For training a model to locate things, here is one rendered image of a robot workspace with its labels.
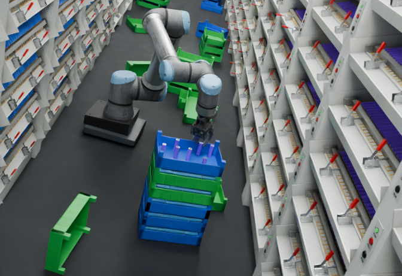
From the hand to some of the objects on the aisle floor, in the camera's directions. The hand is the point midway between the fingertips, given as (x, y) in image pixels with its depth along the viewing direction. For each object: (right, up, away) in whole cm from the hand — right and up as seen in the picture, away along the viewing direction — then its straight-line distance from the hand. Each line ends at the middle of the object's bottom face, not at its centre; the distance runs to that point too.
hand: (201, 142), depth 233 cm
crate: (-58, -46, -16) cm, 76 cm away
